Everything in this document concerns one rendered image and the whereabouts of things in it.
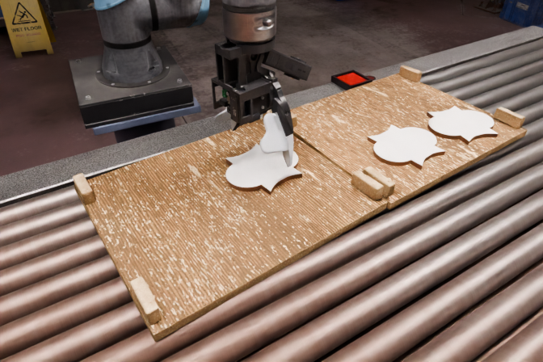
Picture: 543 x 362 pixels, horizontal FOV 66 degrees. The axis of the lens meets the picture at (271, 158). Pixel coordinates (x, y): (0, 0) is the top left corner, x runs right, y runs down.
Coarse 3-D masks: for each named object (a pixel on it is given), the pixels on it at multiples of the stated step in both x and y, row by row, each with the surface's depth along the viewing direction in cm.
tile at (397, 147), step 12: (396, 132) 85; (408, 132) 85; (420, 132) 85; (384, 144) 82; (396, 144) 82; (408, 144) 82; (420, 144) 82; (432, 144) 82; (384, 156) 78; (396, 156) 78; (408, 156) 78; (420, 156) 78; (432, 156) 80; (420, 168) 76
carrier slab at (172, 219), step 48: (192, 144) 83; (240, 144) 83; (96, 192) 71; (144, 192) 71; (192, 192) 71; (240, 192) 71; (288, 192) 71; (336, 192) 71; (144, 240) 62; (192, 240) 62; (240, 240) 62; (288, 240) 62; (192, 288) 55; (240, 288) 56
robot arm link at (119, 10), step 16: (96, 0) 96; (112, 0) 94; (128, 0) 96; (144, 0) 98; (112, 16) 97; (128, 16) 97; (144, 16) 99; (112, 32) 99; (128, 32) 100; (144, 32) 102
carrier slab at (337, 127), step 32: (352, 96) 100; (384, 96) 100; (416, 96) 100; (448, 96) 100; (320, 128) 88; (352, 128) 88; (384, 128) 88; (512, 128) 88; (352, 160) 79; (448, 160) 79; (416, 192) 73
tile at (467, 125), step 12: (456, 108) 93; (432, 120) 89; (444, 120) 89; (456, 120) 89; (468, 120) 89; (480, 120) 89; (492, 120) 89; (432, 132) 86; (444, 132) 85; (456, 132) 85; (468, 132) 85; (480, 132) 85; (492, 132) 85; (468, 144) 83
